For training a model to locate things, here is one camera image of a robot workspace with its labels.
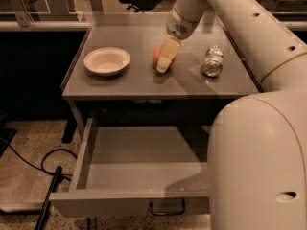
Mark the grey cabinet with glass rim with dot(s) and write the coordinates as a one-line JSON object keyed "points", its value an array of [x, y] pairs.
{"points": [[139, 34]]}

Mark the black drawer handle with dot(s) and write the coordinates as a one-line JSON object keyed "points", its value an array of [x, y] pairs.
{"points": [[167, 207]]}

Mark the crushed silver can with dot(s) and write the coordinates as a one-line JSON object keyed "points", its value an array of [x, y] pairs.
{"points": [[212, 65]]}

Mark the orange fruit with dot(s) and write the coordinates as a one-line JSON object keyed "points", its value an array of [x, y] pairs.
{"points": [[156, 55]]}

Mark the black pole on floor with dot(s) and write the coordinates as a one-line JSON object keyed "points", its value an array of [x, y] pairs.
{"points": [[45, 209]]}

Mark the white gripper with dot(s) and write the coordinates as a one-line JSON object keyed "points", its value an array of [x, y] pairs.
{"points": [[177, 26]]}

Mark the open grey top drawer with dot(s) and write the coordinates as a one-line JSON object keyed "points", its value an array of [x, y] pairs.
{"points": [[121, 169]]}

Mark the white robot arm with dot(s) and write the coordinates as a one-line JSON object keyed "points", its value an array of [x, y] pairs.
{"points": [[257, 149]]}

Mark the white paper bowl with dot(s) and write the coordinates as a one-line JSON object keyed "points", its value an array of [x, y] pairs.
{"points": [[107, 61]]}

